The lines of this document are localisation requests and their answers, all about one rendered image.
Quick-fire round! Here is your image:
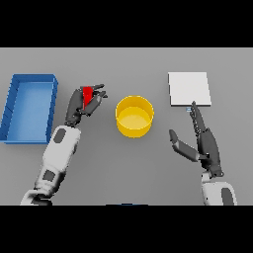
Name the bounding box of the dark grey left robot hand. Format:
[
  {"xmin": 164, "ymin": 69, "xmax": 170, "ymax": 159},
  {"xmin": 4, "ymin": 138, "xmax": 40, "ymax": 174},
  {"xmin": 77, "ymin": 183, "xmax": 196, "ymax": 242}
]
[{"xmin": 63, "ymin": 83, "xmax": 109, "ymax": 128}]

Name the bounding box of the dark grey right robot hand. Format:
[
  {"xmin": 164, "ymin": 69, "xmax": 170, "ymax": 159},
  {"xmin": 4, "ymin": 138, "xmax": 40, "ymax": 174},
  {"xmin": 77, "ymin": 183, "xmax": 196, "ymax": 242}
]
[{"xmin": 168, "ymin": 100, "xmax": 225, "ymax": 178}]

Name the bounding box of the red beaker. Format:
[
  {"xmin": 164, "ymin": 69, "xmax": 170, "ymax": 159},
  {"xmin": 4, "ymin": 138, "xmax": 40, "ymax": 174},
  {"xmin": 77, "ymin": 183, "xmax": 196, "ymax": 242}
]
[{"xmin": 82, "ymin": 86, "xmax": 95, "ymax": 111}]

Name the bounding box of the pale square scale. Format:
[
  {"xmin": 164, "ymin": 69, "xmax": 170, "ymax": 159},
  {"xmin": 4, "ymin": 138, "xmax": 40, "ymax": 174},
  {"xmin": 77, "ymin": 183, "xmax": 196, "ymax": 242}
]
[{"xmin": 167, "ymin": 71, "xmax": 212, "ymax": 108}]

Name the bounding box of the yellow bowl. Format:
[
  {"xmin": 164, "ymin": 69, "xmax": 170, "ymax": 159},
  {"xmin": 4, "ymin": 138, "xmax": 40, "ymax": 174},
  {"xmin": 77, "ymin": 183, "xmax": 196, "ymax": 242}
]
[{"xmin": 115, "ymin": 95, "xmax": 155, "ymax": 138}]

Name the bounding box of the blue tray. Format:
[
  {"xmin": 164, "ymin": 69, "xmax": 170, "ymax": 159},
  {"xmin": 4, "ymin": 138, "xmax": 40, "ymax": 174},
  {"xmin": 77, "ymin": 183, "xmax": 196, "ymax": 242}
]
[{"xmin": 0, "ymin": 73, "xmax": 59, "ymax": 145}]

